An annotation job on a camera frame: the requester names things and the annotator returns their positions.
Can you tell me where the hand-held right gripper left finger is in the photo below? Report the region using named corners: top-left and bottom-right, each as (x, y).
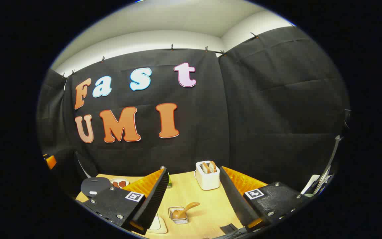
top-left (82, 166), bottom-right (170, 235)

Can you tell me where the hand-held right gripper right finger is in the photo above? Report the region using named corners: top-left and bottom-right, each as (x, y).
top-left (219, 166), bottom-right (312, 233)

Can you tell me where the metal wire chopstick holder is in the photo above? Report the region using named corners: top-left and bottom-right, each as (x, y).
top-left (168, 206), bottom-right (190, 225)

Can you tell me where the wooden spoon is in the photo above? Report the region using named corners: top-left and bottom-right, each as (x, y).
top-left (173, 202), bottom-right (201, 219)

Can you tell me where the dark lidded rice cooker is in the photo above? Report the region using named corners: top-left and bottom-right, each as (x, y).
top-left (80, 177), bottom-right (112, 199)

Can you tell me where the black table clamp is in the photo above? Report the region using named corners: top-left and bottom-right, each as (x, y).
top-left (220, 223), bottom-right (239, 234)

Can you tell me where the white toaster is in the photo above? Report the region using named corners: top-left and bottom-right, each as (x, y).
top-left (194, 161), bottom-right (221, 191)

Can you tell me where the round plate of red beans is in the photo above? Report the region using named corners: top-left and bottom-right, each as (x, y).
top-left (110, 178), bottom-right (129, 189)

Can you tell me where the black backdrop cloth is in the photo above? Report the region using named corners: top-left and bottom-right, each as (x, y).
top-left (37, 26), bottom-right (350, 199)

